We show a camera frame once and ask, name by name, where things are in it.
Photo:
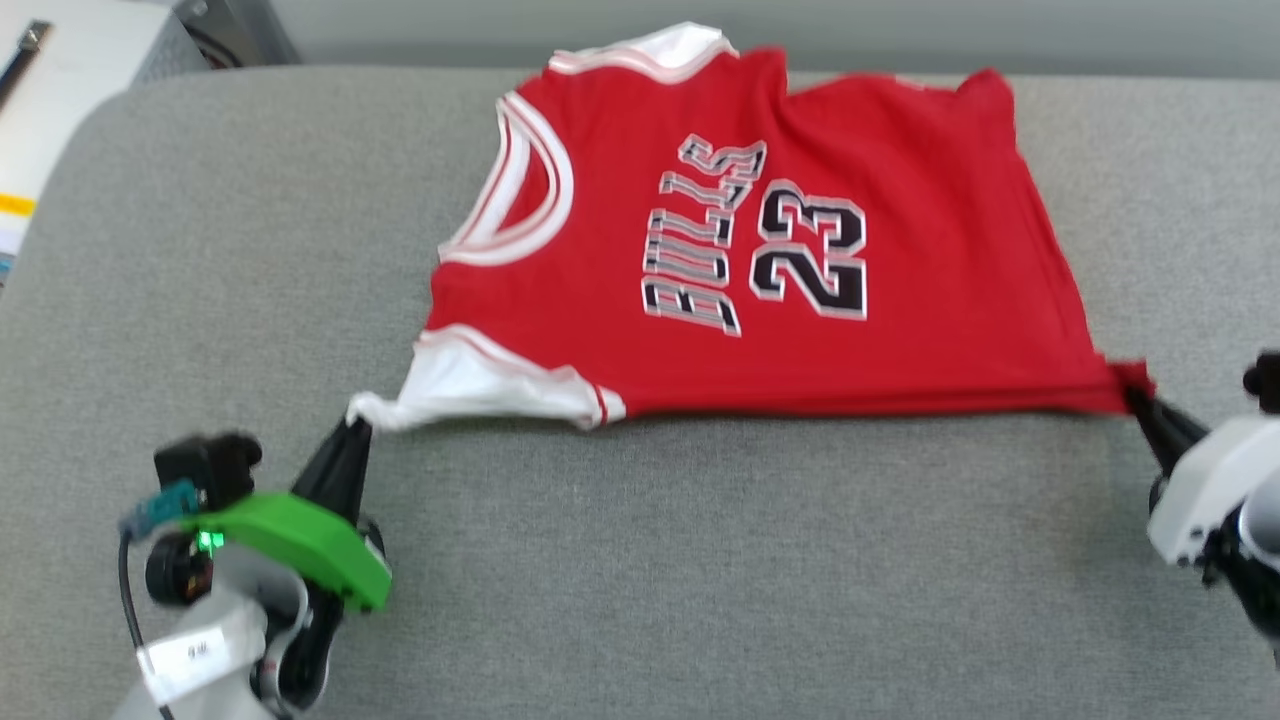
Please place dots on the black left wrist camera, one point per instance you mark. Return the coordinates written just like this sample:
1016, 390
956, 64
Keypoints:
205, 465

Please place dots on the white box appliance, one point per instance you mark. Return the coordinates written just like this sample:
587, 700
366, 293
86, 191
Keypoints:
90, 70

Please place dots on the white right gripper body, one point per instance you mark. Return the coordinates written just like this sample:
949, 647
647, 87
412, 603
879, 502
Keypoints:
1215, 480

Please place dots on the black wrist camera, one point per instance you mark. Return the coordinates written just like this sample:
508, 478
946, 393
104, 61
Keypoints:
1265, 380
205, 465

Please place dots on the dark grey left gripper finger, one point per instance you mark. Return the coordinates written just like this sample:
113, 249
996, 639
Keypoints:
338, 470

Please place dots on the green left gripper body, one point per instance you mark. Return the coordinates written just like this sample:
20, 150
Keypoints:
300, 540

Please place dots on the grey partition foot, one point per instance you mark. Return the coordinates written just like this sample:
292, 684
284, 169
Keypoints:
240, 30

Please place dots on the red basketball jersey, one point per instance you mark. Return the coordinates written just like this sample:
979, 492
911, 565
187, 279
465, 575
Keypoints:
900, 250

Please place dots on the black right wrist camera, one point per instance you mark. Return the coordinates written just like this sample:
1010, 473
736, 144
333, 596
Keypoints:
1265, 380

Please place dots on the white partition panel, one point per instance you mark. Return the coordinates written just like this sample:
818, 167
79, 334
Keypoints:
900, 30

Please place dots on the yellow label sticker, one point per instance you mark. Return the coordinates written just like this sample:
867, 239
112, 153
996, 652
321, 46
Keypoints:
15, 204

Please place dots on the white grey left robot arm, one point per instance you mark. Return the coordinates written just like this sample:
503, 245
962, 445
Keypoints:
210, 640

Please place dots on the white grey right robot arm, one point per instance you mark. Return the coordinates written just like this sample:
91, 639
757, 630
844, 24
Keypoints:
1255, 570

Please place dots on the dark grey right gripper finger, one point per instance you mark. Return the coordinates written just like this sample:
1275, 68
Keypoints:
1165, 430

